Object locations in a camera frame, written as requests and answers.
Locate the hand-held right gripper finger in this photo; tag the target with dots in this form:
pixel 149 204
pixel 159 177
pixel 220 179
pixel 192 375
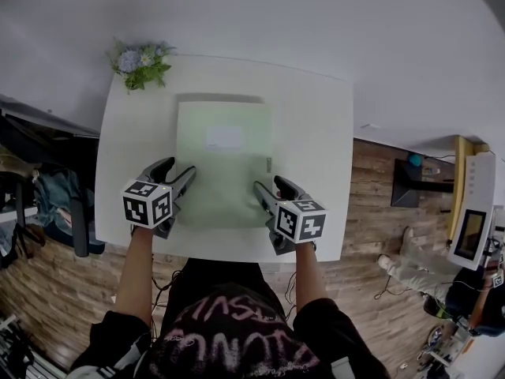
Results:
pixel 290 192
pixel 266 200

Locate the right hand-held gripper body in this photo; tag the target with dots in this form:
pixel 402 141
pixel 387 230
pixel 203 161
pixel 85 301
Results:
pixel 300 221

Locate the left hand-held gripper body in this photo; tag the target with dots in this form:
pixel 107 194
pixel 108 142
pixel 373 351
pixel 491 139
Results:
pixel 146 203

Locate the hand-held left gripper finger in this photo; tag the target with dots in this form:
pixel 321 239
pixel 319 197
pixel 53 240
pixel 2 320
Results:
pixel 182 184
pixel 158 169

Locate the pale green box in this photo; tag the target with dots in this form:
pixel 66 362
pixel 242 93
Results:
pixel 225 172

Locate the person's right forearm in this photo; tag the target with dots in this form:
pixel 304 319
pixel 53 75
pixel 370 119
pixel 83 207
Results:
pixel 311 278

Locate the person's left forearm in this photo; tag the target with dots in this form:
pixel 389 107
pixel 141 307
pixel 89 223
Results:
pixel 136 275

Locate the teal jacket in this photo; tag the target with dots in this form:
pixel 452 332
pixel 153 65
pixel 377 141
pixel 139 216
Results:
pixel 55 196

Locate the small potted flower plant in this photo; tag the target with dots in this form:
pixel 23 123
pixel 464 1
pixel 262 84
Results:
pixel 140 65

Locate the person's black printed shirt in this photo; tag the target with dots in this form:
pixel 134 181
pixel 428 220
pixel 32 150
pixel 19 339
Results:
pixel 233 330

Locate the teal ball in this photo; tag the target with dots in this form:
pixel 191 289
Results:
pixel 414 159

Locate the white machine with screen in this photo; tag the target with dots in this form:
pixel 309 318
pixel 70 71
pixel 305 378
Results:
pixel 479 188

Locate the white wall socket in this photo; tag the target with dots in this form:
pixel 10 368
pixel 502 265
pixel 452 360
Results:
pixel 370 126

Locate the black pedestal stand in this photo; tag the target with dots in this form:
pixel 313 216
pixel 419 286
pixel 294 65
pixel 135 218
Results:
pixel 406 188

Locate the wooden desk with white frame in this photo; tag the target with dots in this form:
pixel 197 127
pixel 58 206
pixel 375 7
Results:
pixel 16 214

